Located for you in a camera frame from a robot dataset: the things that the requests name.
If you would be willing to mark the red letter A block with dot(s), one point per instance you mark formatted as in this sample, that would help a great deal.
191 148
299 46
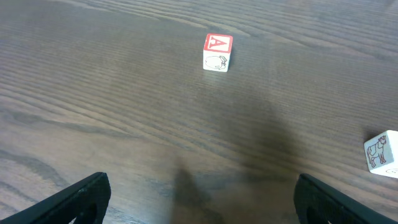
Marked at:
217 52

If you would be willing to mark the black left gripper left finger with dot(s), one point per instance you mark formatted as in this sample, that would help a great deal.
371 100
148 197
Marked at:
84 202

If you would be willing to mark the yellow block with cow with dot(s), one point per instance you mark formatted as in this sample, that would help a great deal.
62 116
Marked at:
381 154

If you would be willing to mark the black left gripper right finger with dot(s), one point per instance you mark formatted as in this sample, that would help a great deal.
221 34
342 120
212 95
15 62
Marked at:
318 203

